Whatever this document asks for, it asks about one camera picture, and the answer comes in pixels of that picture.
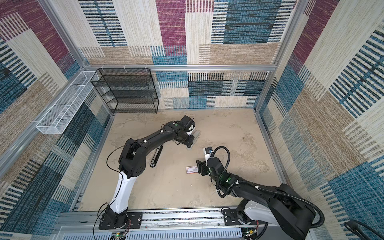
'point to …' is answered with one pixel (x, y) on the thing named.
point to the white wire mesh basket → (55, 121)
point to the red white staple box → (192, 169)
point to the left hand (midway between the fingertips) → (191, 139)
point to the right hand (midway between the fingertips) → (203, 161)
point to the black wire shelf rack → (127, 90)
